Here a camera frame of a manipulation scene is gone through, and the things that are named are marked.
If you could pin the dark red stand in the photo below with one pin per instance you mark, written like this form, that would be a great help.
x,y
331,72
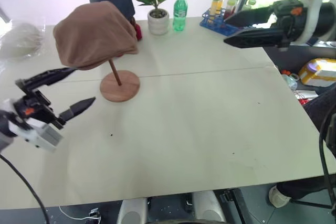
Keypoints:
x,y
137,31

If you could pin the wooden hat stand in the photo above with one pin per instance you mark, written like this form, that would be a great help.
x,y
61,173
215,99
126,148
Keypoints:
x,y
120,90

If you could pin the red liquid test tube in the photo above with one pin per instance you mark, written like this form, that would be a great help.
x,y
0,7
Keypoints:
x,y
230,9

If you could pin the white plastic bag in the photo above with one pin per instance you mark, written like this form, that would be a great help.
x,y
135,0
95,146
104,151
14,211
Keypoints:
x,y
18,40

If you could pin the black stand leg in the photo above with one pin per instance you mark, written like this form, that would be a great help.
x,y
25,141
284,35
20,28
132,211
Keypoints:
x,y
236,203

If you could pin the blue test tube rack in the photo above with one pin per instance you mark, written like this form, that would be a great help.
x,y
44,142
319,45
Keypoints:
x,y
212,23

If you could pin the brown flat cap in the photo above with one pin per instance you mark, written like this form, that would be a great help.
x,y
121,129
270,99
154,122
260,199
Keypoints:
x,y
94,35

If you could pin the person's dark trouser leg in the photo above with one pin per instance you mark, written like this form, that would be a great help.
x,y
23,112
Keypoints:
x,y
319,108

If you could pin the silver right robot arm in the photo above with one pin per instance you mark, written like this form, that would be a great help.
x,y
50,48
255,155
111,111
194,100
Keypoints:
x,y
326,22

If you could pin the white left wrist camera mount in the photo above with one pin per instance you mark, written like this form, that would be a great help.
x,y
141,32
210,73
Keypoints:
x,y
39,134

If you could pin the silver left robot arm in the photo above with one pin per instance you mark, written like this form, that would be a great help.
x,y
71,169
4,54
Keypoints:
x,y
4,125

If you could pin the yellow and white box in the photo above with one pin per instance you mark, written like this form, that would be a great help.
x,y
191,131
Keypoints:
x,y
319,73

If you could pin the green plastic bottle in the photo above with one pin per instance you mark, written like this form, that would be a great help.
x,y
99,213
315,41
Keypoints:
x,y
180,14

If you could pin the green capped test tube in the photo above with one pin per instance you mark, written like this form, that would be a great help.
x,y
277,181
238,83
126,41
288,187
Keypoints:
x,y
251,3
236,2

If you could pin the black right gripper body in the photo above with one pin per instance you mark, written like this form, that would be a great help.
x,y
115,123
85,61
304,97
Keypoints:
x,y
288,19

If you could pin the silver rounded robot leg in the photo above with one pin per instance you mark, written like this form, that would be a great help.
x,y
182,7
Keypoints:
x,y
208,207
132,212

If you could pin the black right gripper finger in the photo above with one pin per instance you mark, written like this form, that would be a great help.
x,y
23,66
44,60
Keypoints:
x,y
252,17
257,37

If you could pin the clear plastic bag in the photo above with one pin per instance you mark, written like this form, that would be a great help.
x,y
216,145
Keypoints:
x,y
290,82

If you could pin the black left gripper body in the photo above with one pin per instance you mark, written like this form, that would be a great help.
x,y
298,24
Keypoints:
x,y
34,104

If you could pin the white ribbed plant pot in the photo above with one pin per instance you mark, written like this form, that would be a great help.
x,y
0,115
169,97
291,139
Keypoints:
x,y
158,23

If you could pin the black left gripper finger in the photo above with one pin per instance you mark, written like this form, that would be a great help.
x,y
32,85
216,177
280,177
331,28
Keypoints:
x,y
77,107
47,77

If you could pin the white shoe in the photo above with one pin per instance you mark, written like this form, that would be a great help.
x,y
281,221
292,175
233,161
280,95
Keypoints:
x,y
278,197

